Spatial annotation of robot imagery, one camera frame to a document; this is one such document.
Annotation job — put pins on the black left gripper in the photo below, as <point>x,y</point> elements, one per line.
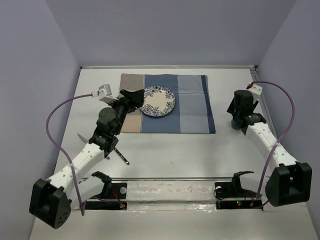
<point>134,101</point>

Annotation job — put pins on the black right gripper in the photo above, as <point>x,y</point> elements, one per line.
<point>231,108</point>

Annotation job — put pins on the green mug white inside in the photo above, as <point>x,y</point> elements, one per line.
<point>237,124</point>

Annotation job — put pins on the blue floral plate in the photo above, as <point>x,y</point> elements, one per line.
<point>159,101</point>

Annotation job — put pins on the blue patchwork cloth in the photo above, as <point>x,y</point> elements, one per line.
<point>192,113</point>

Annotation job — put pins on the black-handled fork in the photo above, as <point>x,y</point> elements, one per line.
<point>121,156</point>

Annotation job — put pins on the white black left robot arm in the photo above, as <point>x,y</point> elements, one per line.
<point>53,199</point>

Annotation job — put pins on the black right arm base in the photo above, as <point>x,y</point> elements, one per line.
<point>237,193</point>

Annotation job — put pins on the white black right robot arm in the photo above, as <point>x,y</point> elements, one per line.
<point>284,180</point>

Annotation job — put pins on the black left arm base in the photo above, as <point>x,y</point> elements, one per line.
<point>112,196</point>

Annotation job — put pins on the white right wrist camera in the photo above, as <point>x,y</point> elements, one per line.
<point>255,89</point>

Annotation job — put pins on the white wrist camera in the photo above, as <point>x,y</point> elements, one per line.
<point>104,94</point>
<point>255,89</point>

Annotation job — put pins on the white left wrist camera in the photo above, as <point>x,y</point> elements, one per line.
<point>104,94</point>

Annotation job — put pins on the black-handled steak knife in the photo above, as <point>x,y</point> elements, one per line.
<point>84,140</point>

